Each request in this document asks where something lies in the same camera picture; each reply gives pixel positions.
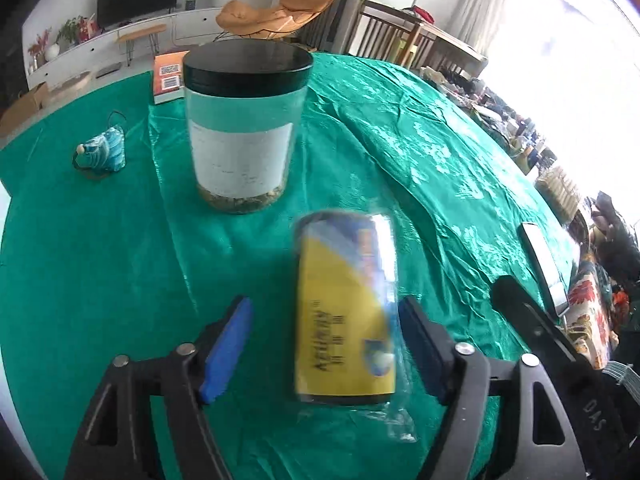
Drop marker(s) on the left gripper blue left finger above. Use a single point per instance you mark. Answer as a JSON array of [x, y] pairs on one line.
[[220, 347]]

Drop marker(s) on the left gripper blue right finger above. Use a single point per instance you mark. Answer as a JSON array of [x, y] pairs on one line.
[[430, 347]]

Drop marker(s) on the yellow blue pack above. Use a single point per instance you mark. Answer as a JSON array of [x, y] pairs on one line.
[[348, 349]]

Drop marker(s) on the teal striped small pouch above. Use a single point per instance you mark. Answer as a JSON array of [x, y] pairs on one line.
[[105, 153]]

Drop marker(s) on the floral patterned cushion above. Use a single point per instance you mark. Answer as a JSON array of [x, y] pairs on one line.
[[587, 324]]

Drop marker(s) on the black smartphone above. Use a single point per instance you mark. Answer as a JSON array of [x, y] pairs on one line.
[[550, 281]]

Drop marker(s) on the green satin tablecloth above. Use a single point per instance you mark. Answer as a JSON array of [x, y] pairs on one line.
[[137, 262]]

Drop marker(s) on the clear jar black lid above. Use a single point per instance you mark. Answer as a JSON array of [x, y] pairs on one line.
[[244, 99]]

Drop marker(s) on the orange book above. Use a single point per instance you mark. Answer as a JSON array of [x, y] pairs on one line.
[[168, 82]]

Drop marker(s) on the white tv cabinet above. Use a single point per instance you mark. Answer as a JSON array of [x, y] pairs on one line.
[[184, 29]]

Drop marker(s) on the brown cardboard box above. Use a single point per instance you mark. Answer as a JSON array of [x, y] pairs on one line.
[[24, 108]]

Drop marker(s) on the small wooden bench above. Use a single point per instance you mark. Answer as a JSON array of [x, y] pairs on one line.
[[150, 33]]

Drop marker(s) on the orange lounge chair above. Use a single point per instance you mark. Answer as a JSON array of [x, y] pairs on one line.
[[288, 16]]

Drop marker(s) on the white round vase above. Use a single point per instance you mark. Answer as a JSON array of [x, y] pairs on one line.
[[52, 52]]

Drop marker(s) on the green plant red flowers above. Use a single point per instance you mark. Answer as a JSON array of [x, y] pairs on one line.
[[78, 30]]

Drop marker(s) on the red flower bouquet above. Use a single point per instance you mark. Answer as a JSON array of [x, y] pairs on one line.
[[38, 49]]

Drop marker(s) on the cream sheer curtain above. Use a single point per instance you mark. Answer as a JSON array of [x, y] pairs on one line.
[[480, 0]]

